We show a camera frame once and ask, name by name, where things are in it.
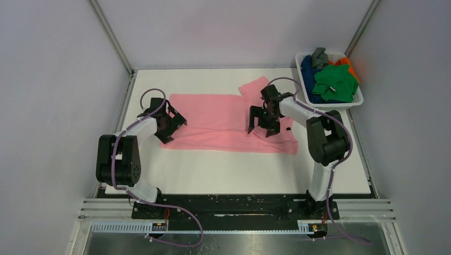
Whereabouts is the green t shirt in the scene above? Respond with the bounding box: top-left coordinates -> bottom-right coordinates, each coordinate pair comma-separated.
312,65 -> 358,103

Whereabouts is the pink t shirt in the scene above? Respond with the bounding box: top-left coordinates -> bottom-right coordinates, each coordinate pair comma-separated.
160,76 -> 298,155

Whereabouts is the white plastic laundry basket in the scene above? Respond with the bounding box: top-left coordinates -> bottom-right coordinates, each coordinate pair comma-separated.
295,51 -> 364,113

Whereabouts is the orange t shirt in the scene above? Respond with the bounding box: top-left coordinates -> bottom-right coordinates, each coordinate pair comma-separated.
329,57 -> 360,84

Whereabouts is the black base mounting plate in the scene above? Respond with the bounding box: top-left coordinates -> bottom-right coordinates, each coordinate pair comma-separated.
131,194 -> 340,231

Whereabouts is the blue t shirt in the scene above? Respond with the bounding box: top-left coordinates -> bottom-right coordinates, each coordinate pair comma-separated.
300,55 -> 340,104

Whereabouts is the grey t shirt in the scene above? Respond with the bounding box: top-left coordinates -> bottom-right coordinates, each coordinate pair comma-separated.
311,47 -> 329,69

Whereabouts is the white slotted cable duct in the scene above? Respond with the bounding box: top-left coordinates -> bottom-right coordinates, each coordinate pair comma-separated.
92,220 -> 328,235

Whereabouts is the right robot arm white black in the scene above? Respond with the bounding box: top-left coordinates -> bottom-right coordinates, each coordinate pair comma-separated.
247,84 -> 352,202

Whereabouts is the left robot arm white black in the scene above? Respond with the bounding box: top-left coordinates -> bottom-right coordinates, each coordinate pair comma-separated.
95,98 -> 187,203

